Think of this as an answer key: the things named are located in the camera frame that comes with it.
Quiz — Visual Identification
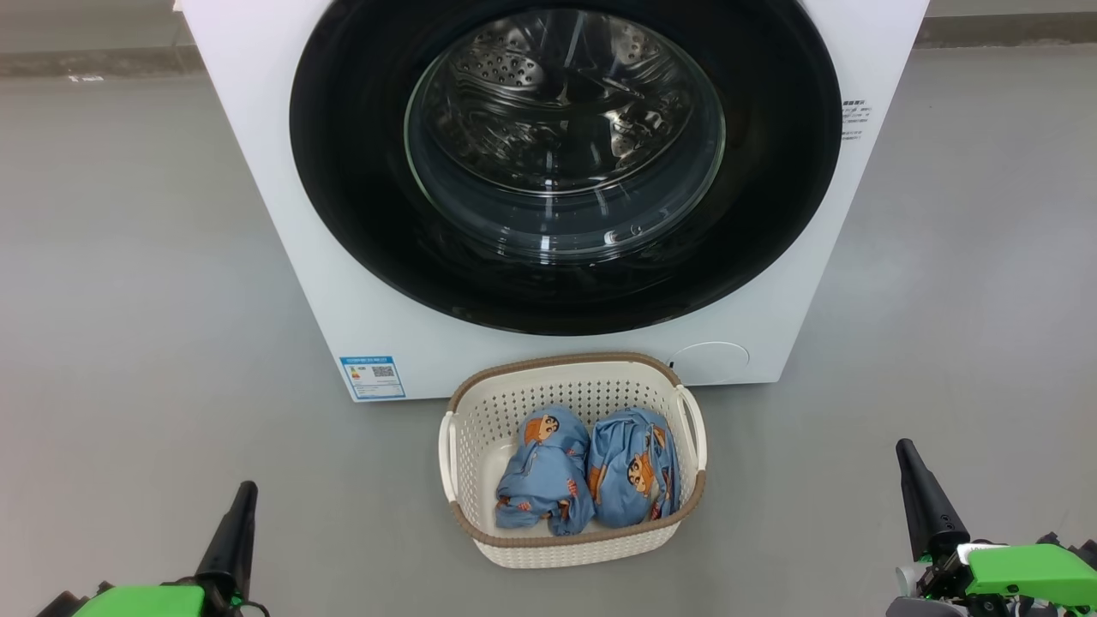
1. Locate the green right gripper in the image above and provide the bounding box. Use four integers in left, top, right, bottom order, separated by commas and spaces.
885, 438, 1097, 617

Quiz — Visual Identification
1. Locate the round glass washer door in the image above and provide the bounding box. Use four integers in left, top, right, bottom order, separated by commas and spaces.
289, 0, 843, 337

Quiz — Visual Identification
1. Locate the round white filter cover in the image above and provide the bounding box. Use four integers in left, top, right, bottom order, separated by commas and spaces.
668, 342, 751, 385

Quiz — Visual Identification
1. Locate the blue cartoon print garment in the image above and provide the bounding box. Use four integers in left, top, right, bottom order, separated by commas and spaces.
587, 407, 680, 529
495, 404, 595, 536

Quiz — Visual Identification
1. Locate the black text notice sticker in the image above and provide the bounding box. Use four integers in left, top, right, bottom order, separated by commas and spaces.
840, 99, 875, 142

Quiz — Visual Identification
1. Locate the blue energy label sticker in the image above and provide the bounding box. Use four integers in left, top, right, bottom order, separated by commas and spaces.
339, 356, 406, 401

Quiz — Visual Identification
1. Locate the steel washer drum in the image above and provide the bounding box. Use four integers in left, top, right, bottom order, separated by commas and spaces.
427, 10, 705, 196

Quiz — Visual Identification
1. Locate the white front-load washing machine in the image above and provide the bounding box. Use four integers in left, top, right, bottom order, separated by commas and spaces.
176, 0, 931, 404

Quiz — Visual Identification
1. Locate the cream perforated laundry basket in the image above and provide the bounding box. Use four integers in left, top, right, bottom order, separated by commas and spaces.
439, 352, 708, 570

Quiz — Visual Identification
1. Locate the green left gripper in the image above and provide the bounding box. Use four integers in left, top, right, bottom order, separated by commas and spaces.
34, 481, 268, 617

